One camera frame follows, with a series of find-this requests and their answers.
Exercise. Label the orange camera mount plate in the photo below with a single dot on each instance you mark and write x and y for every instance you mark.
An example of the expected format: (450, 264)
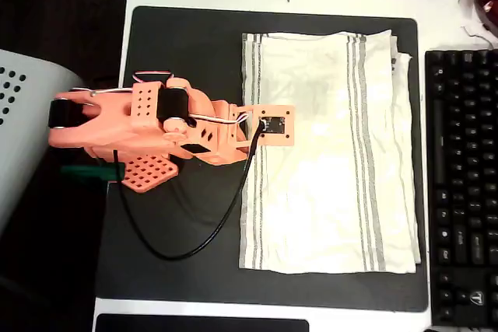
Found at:
(286, 137)

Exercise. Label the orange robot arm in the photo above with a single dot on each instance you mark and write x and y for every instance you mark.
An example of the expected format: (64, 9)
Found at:
(116, 122)

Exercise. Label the white crumpled tissue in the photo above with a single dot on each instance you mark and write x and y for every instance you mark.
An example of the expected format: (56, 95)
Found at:
(470, 9)

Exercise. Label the black flat device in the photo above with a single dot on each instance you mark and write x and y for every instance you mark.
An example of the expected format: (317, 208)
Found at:
(202, 326)

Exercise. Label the black desk mat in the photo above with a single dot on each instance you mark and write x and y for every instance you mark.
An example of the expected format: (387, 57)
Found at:
(175, 36)

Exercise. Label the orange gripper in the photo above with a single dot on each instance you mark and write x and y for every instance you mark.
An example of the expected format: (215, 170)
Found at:
(225, 152)

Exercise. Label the white perforated chair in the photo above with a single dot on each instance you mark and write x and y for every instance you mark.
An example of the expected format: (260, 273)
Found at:
(27, 133)

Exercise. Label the white striped dish towel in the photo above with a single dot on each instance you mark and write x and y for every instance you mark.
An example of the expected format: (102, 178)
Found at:
(311, 172)

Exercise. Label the green table clamp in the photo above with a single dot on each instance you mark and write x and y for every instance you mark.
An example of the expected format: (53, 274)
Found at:
(89, 172)

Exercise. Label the black keyboard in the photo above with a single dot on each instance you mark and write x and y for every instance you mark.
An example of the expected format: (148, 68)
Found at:
(463, 192)

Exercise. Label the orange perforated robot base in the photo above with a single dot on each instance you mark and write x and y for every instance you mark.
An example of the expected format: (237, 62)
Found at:
(149, 174)

